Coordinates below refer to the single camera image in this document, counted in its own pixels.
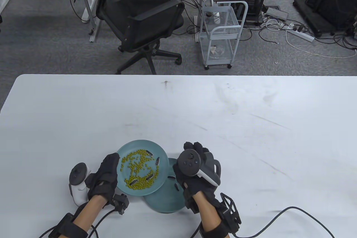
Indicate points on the person's right hand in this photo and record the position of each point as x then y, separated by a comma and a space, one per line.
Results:
195, 186

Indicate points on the person's left hand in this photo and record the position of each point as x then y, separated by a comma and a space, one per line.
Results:
107, 178

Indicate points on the grey white hand controller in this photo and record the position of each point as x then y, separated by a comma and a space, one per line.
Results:
78, 193
189, 162

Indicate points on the teal round plate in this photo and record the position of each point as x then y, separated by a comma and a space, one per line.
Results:
142, 144
164, 201

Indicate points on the pile of sunflower seeds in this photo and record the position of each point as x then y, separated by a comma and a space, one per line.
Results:
158, 161

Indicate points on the person's right forearm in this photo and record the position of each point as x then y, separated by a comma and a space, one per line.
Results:
207, 211

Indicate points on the black elastic forearm band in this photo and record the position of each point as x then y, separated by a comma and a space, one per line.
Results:
217, 232

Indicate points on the person's left forearm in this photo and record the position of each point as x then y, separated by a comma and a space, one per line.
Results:
89, 210

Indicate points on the black caged forearm device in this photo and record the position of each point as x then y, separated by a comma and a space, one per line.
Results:
231, 213

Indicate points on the pile of green mung beans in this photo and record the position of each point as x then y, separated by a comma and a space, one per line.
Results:
138, 185

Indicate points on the crumpled white paper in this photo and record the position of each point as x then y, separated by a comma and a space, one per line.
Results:
214, 50

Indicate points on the aluminium profile bar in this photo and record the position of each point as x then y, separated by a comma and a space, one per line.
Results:
94, 33

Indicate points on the black office chair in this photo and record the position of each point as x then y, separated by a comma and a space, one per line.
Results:
145, 20

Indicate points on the white power strip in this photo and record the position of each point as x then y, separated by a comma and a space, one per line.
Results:
302, 35

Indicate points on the grey power adapter box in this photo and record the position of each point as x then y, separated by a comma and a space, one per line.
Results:
277, 12

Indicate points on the white desk foot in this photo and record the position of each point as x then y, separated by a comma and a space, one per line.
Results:
5, 0

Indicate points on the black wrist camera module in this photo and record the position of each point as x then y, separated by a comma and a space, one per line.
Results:
192, 206
120, 204

